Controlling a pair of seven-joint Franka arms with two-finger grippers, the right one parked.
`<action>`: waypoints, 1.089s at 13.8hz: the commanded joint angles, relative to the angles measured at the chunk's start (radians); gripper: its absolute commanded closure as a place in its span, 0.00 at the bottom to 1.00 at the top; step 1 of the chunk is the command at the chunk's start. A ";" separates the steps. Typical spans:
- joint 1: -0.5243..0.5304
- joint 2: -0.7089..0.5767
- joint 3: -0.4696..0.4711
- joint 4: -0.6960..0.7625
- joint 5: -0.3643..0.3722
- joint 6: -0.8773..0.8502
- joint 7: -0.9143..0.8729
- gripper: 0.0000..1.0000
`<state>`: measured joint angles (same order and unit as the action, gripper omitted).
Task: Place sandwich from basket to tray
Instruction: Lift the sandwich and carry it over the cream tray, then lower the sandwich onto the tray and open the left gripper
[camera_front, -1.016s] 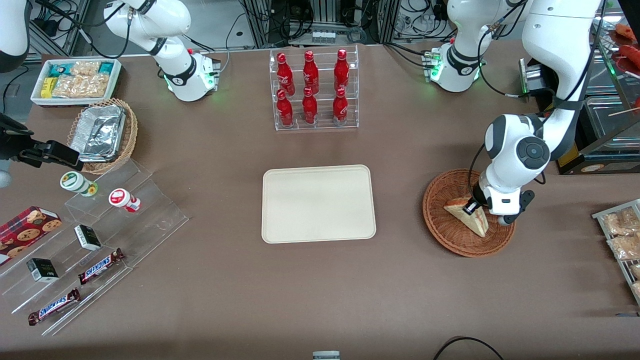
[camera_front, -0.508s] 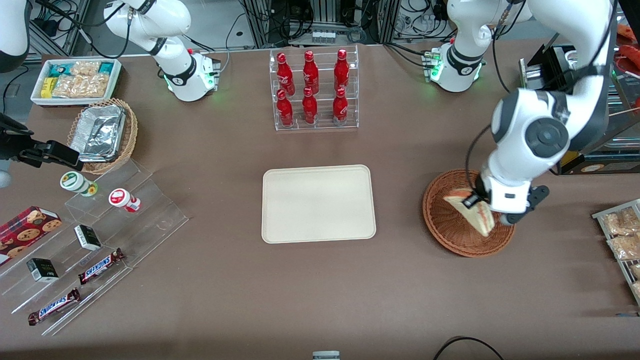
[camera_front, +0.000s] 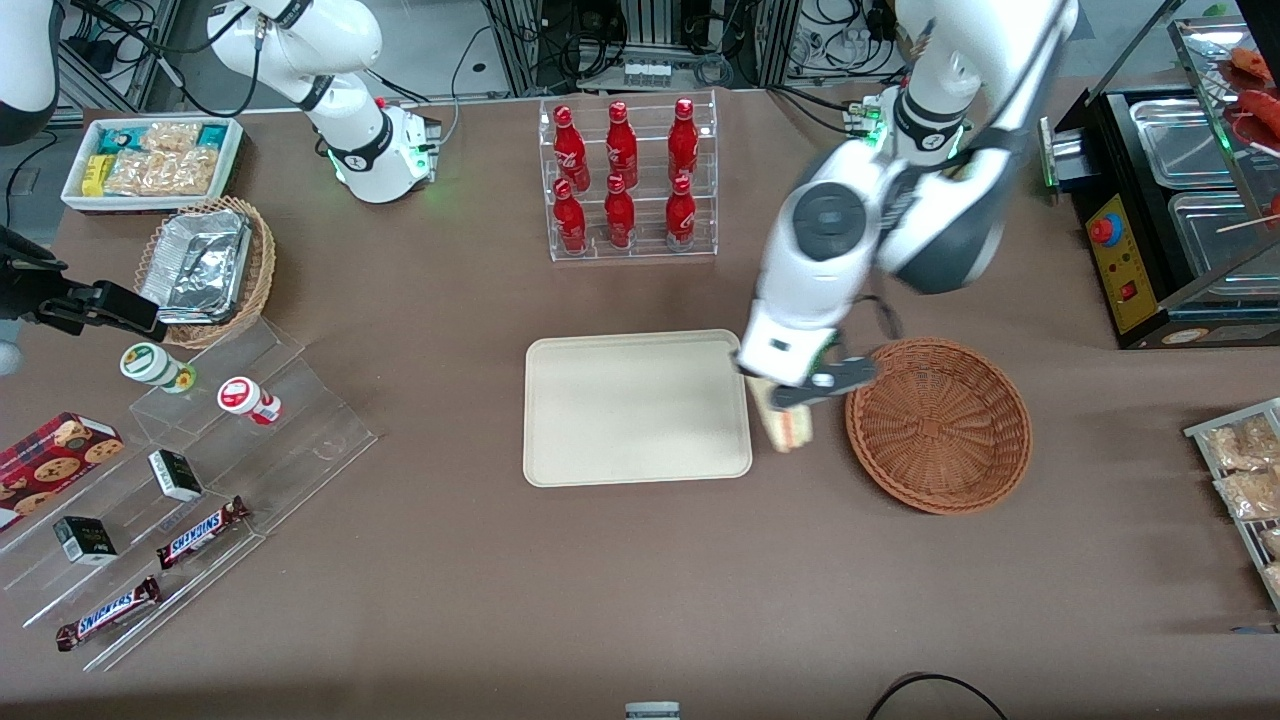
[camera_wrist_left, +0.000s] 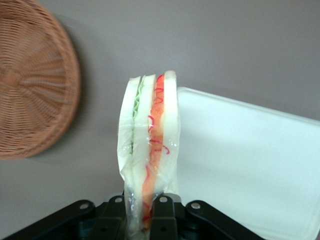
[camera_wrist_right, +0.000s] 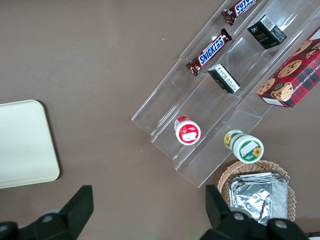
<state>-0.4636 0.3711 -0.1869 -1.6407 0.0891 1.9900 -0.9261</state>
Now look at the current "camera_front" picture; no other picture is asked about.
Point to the aluminium frame rack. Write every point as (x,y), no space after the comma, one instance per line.
(520,50)

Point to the snickers chocolate bar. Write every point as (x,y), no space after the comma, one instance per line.
(200,533)
(108,613)

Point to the teal snack packet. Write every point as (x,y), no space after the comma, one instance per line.
(211,136)
(117,140)

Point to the clear acrylic tiered stand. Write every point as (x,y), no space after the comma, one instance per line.
(300,440)

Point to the triangle sandwich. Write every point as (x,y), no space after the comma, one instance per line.
(790,430)

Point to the white power strip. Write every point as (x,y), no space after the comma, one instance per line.
(646,72)

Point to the small tan wicker basket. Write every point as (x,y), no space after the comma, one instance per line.
(262,270)

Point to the red cookie box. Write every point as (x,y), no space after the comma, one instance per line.
(50,465)

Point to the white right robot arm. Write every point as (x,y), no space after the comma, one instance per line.
(350,130)

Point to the red soda bottle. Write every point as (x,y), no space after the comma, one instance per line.
(570,150)
(683,140)
(680,215)
(619,215)
(569,220)
(621,145)

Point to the black food warmer appliance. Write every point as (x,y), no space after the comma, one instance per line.
(1125,250)

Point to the cream plastic tray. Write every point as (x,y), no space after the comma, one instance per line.
(635,410)

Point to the green lid yogurt cup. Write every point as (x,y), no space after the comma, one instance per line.
(150,362)

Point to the steel warmer pan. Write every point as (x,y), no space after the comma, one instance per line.
(1215,235)
(1180,145)

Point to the grey white box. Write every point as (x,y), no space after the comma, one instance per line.
(652,711)

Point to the large clear snack bag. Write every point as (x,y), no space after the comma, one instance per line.
(160,172)

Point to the clear acrylic bottle rack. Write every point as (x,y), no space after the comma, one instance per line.
(645,255)

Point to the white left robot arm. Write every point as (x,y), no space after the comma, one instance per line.
(830,215)

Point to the blue tape strip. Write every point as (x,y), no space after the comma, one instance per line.
(1255,629)

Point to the clear bag of crackers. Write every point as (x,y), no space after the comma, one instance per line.
(1272,540)
(1240,445)
(1250,495)
(1274,578)

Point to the red lid yogurt cup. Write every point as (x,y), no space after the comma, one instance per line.
(242,395)

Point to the yellow snack packet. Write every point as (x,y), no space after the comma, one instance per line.
(94,175)

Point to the wooden skewer stick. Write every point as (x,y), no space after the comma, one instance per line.
(1245,222)

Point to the white plastic snack bin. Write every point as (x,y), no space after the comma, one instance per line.
(75,195)

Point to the aluminium foil container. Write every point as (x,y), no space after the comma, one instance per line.
(195,265)

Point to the small black carton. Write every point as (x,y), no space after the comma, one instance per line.
(175,475)
(85,540)

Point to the brown round wicker basket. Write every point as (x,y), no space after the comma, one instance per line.
(940,430)

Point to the small clear snack bag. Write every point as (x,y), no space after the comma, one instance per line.
(170,137)

